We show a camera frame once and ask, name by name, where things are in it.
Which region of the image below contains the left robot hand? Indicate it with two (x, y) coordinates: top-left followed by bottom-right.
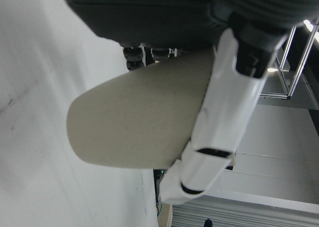
(56, 0), (319, 204)

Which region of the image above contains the beige paper cup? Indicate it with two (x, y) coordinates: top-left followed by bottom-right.
(66, 46), (218, 169)

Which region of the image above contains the aluminium frame structure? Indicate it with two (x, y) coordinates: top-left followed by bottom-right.
(260, 19), (319, 101)

